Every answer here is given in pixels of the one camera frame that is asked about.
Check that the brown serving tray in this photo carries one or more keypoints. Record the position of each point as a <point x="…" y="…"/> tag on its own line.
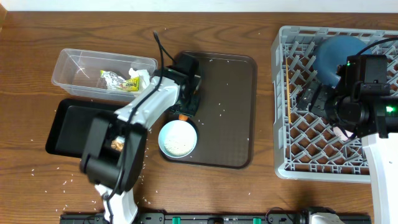
<point x="226" y="114"/>

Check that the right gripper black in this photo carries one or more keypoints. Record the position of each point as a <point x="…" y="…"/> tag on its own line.
<point x="319" y="106"/>

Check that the grey dishwasher rack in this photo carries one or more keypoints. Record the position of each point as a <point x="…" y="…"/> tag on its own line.
<point x="307" y="148"/>

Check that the pink cup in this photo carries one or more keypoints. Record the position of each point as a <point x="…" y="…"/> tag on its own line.
<point x="343" y="134"/>

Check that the light blue rice bowl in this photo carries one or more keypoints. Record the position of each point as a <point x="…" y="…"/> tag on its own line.
<point x="177" y="139"/>

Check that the black tray bin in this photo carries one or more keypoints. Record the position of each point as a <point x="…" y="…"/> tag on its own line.
<point x="71" y="126"/>

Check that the black rail at table edge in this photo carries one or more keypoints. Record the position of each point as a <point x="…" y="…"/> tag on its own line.
<point x="275" y="215"/>

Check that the brown mushroom food scrap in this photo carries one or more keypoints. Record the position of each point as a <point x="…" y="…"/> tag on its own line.
<point x="118" y="143"/>

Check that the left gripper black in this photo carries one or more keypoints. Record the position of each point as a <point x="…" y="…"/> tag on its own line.
<point x="193" y="108"/>

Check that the dark blue bowl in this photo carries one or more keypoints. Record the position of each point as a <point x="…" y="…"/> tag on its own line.
<point x="331" y="53"/>

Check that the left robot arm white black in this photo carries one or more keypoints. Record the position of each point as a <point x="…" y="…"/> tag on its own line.
<point x="113" y="154"/>

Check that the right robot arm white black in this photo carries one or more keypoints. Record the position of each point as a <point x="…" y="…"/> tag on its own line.
<point x="361" y="104"/>

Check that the orange carrot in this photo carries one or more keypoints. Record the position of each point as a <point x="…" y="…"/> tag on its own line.
<point x="182" y="117"/>

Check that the wooden chopstick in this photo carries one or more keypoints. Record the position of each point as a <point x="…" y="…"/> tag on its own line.
<point x="287" y="89"/>

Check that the yellow green snack wrapper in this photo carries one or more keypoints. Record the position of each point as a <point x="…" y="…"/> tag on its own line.
<point x="112" y="81"/>

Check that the white tissue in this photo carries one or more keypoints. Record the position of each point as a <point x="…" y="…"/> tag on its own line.
<point x="143" y="76"/>

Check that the clear plastic bin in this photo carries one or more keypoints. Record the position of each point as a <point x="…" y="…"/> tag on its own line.
<point x="79" y="72"/>

